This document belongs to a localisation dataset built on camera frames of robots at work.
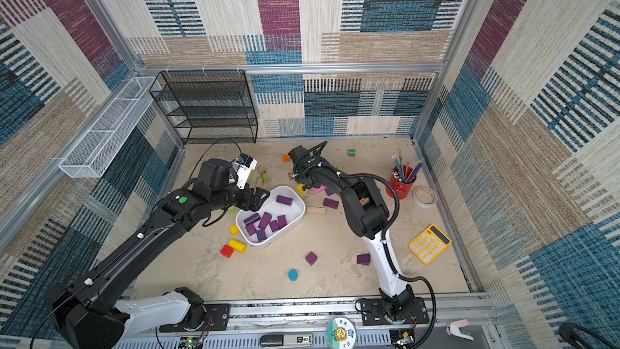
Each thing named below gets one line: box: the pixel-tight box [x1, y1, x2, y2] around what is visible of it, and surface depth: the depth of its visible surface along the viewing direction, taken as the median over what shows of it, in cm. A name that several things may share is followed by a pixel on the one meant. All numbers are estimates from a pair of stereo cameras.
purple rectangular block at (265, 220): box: [257, 211, 273, 231], surface depth 95 cm
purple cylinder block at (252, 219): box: [242, 212, 261, 226], surface depth 94 cm
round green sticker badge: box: [326, 315, 357, 349], surface depth 65 cm
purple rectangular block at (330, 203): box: [322, 197, 340, 210], surface depth 99 cm
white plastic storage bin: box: [235, 185, 307, 248], surface depth 93 cm
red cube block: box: [220, 244, 235, 259], surface depth 87 cm
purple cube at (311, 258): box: [305, 251, 318, 266], surface depth 85 cm
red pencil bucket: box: [385, 164, 418, 200], surface depth 96 cm
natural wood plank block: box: [305, 206, 327, 215], surface depth 96 cm
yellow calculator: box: [407, 223, 453, 265], surface depth 89 cm
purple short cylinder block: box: [276, 194, 294, 207], surface depth 98 cm
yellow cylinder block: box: [228, 239, 248, 254], surface depth 88 cm
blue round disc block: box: [288, 269, 298, 282], surface depth 83 cm
